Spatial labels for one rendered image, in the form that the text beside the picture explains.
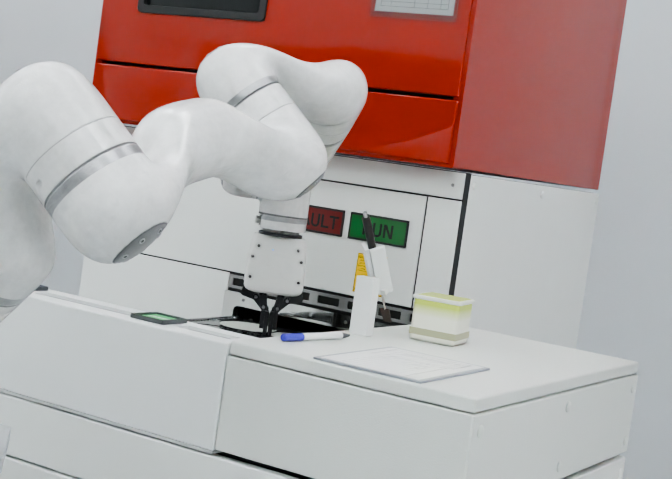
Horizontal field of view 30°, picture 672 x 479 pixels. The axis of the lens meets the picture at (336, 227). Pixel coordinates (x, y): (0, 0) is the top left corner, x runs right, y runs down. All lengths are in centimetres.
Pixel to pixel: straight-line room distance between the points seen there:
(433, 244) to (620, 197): 150
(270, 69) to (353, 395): 46
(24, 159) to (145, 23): 116
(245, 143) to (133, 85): 94
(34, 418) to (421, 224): 75
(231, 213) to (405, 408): 97
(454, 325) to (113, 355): 49
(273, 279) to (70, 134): 86
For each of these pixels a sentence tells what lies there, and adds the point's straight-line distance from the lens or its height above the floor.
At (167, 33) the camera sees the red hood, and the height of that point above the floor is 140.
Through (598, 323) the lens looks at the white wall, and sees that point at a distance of 361.
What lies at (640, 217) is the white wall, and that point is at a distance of 357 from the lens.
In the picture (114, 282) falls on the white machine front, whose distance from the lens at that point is 254.
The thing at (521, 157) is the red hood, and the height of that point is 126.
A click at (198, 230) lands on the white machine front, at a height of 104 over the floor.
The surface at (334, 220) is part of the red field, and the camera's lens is 224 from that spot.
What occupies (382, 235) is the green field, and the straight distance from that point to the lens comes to 219.
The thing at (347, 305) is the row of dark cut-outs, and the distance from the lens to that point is 223.
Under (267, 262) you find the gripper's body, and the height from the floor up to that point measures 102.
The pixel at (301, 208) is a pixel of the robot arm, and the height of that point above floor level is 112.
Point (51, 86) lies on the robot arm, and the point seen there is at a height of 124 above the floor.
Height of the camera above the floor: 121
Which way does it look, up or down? 3 degrees down
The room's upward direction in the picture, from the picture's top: 8 degrees clockwise
